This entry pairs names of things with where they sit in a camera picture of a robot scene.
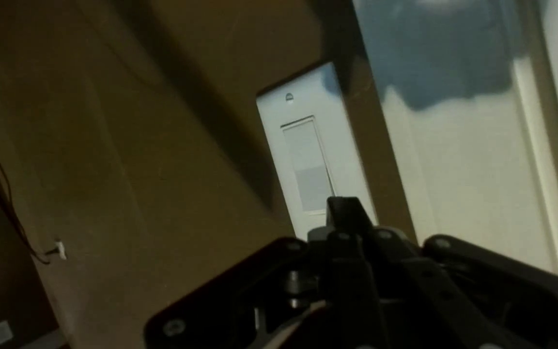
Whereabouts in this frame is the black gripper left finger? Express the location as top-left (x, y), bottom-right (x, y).
top-left (142, 195), bottom-right (384, 349)

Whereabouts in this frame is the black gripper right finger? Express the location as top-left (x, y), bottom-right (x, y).
top-left (349, 195), bottom-right (558, 349)

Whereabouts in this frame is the white panelled door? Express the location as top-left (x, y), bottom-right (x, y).
top-left (349, 0), bottom-right (558, 287)

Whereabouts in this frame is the white rocker light switch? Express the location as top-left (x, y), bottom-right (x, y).
top-left (279, 114), bottom-right (337, 215)

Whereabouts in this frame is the white light switch plate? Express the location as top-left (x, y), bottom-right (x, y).
top-left (254, 60), bottom-right (380, 242)

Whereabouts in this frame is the small white cable clip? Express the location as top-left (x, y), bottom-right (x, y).
top-left (51, 238), bottom-right (70, 261)

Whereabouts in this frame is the thin black wall cable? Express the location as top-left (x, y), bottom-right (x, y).
top-left (0, 79), bottom-right (58, 265)

